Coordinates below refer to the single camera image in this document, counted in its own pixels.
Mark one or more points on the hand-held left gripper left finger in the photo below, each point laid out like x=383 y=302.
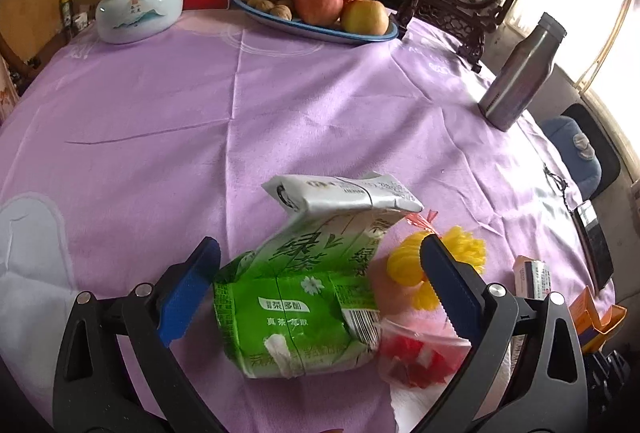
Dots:
x=187 y=293

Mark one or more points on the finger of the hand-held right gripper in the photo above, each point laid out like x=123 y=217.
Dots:
x=607 y=365

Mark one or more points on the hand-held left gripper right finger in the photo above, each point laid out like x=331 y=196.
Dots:
x=450 y=288

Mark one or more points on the orange cardboard box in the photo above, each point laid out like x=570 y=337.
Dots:
x=587 y=313

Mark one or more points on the green tea carton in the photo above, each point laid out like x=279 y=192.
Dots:
x=290 y=313

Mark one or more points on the clear bag of red wrappers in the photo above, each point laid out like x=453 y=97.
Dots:
x=415 y=358

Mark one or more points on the small white medicine box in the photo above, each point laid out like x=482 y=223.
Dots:
x=532 y=278

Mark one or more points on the black smartphone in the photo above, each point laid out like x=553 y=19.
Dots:
x=595 y=243

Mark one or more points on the purple tablecloth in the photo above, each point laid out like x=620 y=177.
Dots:
x=200 y=113

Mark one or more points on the blue seat cushion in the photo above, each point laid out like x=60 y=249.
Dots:
x=560 y=130

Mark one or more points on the grey cloth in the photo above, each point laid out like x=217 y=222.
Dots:
x=582 y=145

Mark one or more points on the stainless steel bottle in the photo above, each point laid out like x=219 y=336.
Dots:
x=520 y=73

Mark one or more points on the curved wooden armchair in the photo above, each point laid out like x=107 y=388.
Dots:
x=30 y=63

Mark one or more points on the yellow apple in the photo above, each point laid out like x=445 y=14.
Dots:
x=365 y=18

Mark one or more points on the white ceramic jar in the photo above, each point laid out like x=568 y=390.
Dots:
x=140 y=13

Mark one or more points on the blue fruit plate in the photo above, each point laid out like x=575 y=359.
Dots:
x=320 y=32

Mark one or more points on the walnut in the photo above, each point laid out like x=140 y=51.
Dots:
x=260 y=3
x=281 y=12

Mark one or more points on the dark small bottle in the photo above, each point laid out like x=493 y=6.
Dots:
x=66 y=13

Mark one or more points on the red apple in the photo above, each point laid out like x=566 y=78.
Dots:
x=317 y=3

